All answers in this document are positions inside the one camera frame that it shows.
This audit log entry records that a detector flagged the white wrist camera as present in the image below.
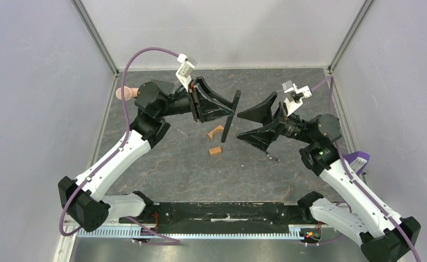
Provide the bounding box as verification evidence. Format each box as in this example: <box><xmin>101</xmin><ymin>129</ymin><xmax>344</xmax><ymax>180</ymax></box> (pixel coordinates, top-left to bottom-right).
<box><xmin>282</xmin><ymin>80</ymin><xmax>312</xmax><ymax>116</ymax></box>
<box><xmin>175</xmin><ymin>53</ymin><xmax>198</xmax><ymax>91</ymax></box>

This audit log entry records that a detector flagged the purple cable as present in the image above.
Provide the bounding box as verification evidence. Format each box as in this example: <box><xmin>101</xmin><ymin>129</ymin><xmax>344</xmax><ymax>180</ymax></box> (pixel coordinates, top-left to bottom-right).
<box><xmin>58</xmin><ymin>47</ymin><xmax>181</xmax><ymax>237</ymax></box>
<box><xmin>310</xmin><ymin>75</ymin><xmax>422</xmax><ymax>262</ymax></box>

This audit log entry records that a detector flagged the small wooden rectangular block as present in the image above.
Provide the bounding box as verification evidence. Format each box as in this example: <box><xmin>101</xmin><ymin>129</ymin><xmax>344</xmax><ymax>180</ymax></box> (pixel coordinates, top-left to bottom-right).
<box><xmin>209</xmin><ymin>146</ymin><xmax>222</xmax><ymax>156</ymax></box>

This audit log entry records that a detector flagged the grey studded base plate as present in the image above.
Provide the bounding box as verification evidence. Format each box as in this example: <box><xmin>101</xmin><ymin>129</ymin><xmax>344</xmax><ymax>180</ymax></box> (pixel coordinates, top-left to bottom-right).
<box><xmin>151</xmin><ymin>79</ymin><xmax>175</xmax><ymax>96</ymax></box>

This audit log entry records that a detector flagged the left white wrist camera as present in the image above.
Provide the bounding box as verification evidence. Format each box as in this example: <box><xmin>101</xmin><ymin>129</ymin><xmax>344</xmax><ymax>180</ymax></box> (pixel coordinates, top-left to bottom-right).
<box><xmin>175</xmin><ymin>53</ymin><xmax>198</xmax><ymax>91</ymax></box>

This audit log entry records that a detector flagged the white slotted cable duct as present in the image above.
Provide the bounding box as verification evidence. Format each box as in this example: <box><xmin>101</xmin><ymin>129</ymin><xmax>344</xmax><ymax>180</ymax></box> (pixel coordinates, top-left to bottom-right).
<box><xmin>77</xmin><ymin>225</ymin><xmax>304</xmax><ymax>240</ymax></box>

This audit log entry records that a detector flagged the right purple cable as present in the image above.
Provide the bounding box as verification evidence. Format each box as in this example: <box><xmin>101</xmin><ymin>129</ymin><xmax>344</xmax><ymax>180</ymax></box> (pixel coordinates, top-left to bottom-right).
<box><xmin>310</xmin><ymin>75</ymin><xmax>422</xmax><ymax>262</ymax></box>

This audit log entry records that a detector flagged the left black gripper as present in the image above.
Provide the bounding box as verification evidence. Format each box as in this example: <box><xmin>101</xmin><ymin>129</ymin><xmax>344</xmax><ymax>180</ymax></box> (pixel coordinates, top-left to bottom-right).
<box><xmin>156</xmin><ymin>77</ymin><xmax>235</xmax><ymax>123</ymax></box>

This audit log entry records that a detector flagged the curved wooden arch block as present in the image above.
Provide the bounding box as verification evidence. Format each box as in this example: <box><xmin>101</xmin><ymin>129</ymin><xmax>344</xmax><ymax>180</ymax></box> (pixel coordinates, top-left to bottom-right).
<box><xmin>207</xmin><ymin>125</ymin><xmax>224</xmax><ymax>140</ymax></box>

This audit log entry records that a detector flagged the purple plastic holder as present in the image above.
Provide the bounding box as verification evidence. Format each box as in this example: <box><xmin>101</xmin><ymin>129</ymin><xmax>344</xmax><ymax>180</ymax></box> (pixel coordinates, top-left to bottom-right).
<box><xmin>343</xmin><ymin>151</ymin><xmax>370</xmax><ymax>176</ymax></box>

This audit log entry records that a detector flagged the black remote control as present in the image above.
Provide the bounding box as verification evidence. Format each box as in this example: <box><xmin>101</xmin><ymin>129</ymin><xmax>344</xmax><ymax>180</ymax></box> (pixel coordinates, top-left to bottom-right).
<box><xmin>221</xmin><ymin>90</ymin><xmax>241</xmax><ymax>143</ymax></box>

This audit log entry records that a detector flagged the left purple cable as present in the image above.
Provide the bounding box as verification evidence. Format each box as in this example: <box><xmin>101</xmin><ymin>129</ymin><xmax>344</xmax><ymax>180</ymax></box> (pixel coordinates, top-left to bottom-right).
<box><xmin>58</xmin><ymin>47</ymin><xmax>181</xmax><ymax>237</ymax></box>

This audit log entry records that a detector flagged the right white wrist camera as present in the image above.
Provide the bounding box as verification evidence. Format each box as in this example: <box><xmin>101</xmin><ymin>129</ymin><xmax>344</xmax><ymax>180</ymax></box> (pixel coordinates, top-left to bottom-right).
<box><xmin>282</xmin><ymin>80</ymin><xmax>312</xmax><ymax>116</ymax></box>

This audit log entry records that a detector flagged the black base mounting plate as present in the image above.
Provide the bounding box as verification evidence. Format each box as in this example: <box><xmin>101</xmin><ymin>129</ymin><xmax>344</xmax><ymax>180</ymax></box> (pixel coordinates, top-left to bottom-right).
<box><xmin>135</xmin><ymin>191</ymin><xmax>318</xmax><ymax>234</ymax></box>

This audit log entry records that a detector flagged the beige wooden peg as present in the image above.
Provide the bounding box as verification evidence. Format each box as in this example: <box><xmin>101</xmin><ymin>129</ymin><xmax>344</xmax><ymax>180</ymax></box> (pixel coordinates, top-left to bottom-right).
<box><xmin>115</xmin><ymin>86</ymin><xmax>139</xmax><ymax>101</ymax></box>

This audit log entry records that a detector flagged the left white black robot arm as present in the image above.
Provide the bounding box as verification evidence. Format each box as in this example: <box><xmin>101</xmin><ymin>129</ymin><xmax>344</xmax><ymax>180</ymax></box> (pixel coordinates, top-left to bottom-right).
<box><xmin>58</xmin><ymin>77</ymin><xmax>241</xmax><ymax>232</ymax></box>

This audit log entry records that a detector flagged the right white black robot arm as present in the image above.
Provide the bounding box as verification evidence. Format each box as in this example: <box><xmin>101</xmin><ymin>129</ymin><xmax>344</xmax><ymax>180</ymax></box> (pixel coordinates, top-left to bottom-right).
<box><xmin>238</xmin><ymin>93</ymin><xmax>421</xmax><ymax>261</ymax></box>

